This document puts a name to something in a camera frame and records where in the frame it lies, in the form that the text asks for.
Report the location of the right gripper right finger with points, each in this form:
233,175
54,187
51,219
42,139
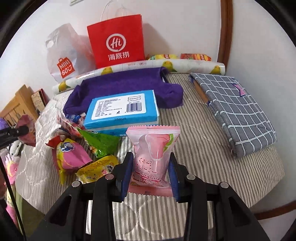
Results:
177,175

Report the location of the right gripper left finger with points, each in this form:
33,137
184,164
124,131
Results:
122,175

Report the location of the pink peach snack packet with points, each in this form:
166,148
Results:
152,149

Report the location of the green snack packet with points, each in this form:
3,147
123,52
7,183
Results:
100,144

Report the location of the pink yellow snack packet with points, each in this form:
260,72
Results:
69,156

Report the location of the blue cookie snack packet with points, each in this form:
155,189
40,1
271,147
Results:
76,118

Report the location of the blue tissue pack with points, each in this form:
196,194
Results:
113,114

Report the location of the lemon print paper roll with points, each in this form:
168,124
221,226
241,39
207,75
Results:
172,65

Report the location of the purple cloth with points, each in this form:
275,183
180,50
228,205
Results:
167,95

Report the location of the grey checked fabric pouch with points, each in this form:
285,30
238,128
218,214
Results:
244,123

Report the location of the white Miniso plastic bag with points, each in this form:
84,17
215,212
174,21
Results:
68,54

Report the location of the yellow chips bag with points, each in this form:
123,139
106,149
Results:
161,56

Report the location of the orange chips bag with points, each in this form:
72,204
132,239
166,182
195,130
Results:
195,56

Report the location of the red Haidilao paper bag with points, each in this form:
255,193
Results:
117,40

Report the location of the brown picture frame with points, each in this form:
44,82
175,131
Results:
39,100

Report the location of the brown wooden door frame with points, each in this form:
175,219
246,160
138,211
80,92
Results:
226,31

